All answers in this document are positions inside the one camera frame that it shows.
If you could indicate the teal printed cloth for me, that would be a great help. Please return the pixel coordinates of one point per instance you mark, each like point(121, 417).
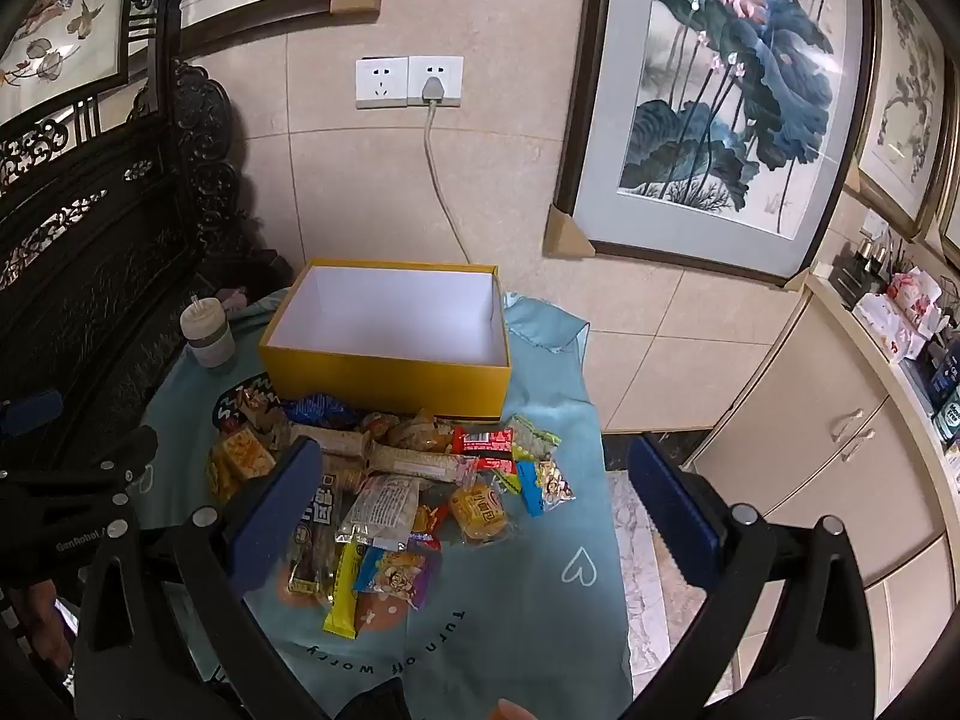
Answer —
point(525, 615)

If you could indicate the dark printed boxes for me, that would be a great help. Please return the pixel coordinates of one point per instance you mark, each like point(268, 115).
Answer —
point(946, 390)

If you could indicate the framed lotus painting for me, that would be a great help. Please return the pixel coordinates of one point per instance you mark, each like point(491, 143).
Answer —
point(720, 90)

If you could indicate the black bottle set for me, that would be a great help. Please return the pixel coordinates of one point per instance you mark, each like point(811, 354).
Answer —
point(862, 270)

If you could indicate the yellow cardboard box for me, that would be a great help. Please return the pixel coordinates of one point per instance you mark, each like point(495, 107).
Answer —
point(375, 382)

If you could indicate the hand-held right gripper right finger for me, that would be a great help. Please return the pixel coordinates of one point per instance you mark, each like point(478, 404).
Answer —
point(675, 510)

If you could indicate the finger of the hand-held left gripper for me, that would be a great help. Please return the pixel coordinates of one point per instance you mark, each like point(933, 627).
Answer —
point(30, 411)
point(112, 465)

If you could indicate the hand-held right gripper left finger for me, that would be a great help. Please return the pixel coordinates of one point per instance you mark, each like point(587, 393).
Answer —
point(277, 499)

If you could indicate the pile of snack packets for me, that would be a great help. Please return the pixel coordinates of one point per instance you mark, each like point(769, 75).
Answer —
point(390, 499)

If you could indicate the beige cabinet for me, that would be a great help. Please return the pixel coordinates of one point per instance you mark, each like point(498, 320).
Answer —
point(795, 427)

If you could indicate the white cup with straw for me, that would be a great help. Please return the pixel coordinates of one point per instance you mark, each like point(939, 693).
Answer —
point(207, 337)

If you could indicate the framed branch painting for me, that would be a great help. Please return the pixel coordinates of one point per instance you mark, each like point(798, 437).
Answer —
point(904, 105)

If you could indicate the dark carved wooden screen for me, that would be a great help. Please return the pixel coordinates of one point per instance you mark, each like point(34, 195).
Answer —
point(97, 240)

